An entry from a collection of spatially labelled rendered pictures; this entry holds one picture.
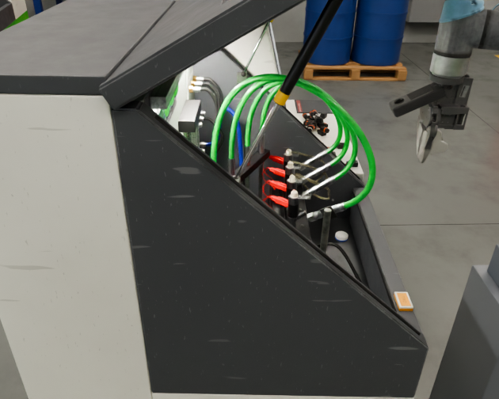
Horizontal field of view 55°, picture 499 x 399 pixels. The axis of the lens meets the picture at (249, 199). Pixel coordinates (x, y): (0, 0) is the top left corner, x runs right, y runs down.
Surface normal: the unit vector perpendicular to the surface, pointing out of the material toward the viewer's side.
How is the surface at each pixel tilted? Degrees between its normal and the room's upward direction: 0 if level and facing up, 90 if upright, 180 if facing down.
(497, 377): 90
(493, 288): 0
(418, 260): 0
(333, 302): 90
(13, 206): 90
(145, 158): 90
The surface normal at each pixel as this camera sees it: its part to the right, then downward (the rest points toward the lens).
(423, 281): 0.01, -0.85
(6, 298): -0.01, 0.52
